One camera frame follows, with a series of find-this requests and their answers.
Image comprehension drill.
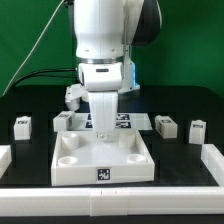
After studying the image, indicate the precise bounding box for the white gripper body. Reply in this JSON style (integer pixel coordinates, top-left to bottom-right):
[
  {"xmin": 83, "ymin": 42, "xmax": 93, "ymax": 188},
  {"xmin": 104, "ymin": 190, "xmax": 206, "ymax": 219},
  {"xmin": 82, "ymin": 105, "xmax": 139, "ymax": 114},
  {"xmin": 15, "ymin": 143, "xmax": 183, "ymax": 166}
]
[{"xmin": 78, "ymin": 62, "xmax": 123, "ymax": 135}]

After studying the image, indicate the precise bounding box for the white square tabletop tray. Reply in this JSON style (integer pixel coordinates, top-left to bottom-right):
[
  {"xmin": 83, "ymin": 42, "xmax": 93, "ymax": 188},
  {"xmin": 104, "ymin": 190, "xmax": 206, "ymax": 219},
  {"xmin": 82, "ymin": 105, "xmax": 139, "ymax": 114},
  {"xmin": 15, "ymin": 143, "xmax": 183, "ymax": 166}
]
[{"xmin": 51, "ymin": 130, "xmax": 155, "ymax": 186}]

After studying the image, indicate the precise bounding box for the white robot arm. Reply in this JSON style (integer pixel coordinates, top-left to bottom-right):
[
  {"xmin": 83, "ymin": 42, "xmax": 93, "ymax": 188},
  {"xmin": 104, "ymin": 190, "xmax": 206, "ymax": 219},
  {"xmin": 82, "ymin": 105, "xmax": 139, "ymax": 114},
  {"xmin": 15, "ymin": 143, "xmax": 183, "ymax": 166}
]
[{"xmin": 65, "ymin": 0, "xmax": 162, "ymax": 137}]

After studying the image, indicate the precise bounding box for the white plate with fiducial tags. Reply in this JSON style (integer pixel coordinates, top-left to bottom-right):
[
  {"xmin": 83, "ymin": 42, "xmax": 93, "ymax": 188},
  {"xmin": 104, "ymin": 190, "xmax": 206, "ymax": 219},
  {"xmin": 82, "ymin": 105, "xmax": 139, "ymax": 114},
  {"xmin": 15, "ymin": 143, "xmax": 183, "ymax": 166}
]
[{"xmin": 72, "ymin": 113, "xmax": 152, "ymax": 131}]

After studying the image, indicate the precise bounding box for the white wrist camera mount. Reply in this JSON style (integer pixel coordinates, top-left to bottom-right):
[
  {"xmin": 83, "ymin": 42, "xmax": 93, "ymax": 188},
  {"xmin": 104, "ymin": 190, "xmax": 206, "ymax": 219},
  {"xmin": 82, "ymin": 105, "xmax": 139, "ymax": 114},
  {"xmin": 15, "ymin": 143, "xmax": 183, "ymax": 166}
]
[{"xmin": 65, "ymin": 84, "xmax": 89, "ymax": 111}]

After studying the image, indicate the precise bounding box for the black cable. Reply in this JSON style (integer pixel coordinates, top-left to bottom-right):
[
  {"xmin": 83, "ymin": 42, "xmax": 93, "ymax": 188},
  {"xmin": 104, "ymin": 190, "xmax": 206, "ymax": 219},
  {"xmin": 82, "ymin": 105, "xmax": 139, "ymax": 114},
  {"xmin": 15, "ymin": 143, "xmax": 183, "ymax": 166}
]
[{"xmin": 9, "ymin": 68, "xmax": 78, "ymax": 90}]

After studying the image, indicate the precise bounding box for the white U-shaped fence wall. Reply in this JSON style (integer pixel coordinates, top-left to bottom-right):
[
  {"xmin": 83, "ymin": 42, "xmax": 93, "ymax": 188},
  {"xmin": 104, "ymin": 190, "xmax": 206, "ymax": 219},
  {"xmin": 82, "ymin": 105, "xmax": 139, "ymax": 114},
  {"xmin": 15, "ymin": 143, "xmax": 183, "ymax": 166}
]
[{"xmin": 0, "ymin": 144, "xmax": 224, "ymax": 217}]

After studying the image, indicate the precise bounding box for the white cable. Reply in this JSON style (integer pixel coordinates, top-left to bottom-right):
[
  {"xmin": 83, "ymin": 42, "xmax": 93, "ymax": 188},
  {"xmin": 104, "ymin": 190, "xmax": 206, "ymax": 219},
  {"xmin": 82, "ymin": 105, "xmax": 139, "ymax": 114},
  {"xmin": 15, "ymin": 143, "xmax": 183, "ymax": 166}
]
[{"xmin": 1, "ymin": 0, "xmax": 65, "ymax": 98}]

